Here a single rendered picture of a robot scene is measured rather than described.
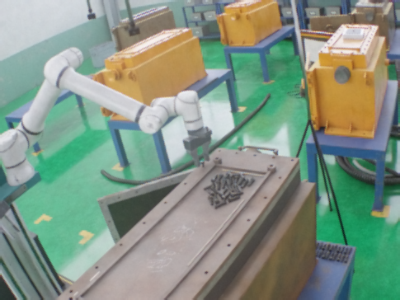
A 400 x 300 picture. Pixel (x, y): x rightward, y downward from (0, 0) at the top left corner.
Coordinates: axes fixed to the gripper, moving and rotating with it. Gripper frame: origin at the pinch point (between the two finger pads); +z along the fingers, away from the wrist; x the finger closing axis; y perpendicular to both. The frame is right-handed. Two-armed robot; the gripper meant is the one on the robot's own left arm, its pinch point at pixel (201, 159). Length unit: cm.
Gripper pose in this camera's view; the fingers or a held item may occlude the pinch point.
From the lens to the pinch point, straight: 197.7
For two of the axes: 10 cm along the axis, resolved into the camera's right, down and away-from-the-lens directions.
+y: -6.5, -2.4, 7.2
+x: -7.3, 4.4, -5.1
